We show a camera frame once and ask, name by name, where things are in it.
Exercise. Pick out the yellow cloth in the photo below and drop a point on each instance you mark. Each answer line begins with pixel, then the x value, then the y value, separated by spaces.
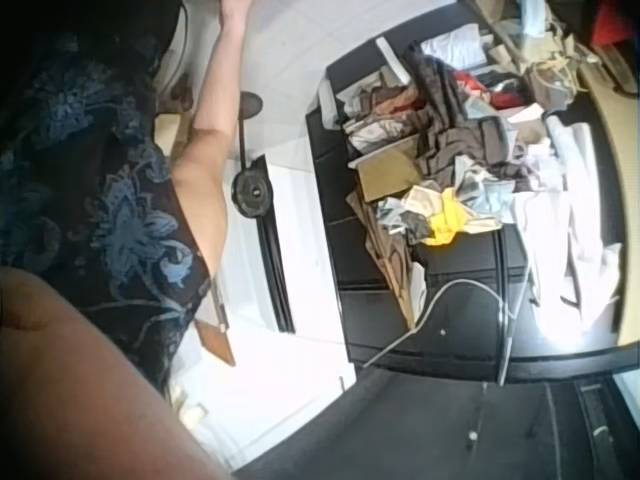
pixel 445 220

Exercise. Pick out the red fabric item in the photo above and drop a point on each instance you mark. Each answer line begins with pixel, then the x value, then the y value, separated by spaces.
pixel 610 20

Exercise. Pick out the white bed linen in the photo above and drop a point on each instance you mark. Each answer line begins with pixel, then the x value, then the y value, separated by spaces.
pixel 575 200

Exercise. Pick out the brown cardboard envelope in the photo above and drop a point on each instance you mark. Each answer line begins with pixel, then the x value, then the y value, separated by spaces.
pixel 387 175

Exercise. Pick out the brown wooden board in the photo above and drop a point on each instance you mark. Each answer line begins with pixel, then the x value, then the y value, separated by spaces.
pixel 217 342

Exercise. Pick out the person's right hand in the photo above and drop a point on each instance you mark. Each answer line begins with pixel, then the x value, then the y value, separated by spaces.
pixel 235 9

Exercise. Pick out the black door rail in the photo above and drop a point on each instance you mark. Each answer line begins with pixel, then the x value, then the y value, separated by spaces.
pixel 277 270

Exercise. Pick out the black drawer cabinet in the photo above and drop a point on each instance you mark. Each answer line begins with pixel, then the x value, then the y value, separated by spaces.
pixel 465 320

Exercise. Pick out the heap of mixed clothes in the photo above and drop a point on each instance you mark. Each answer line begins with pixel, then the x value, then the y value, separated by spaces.
pixel 450 135

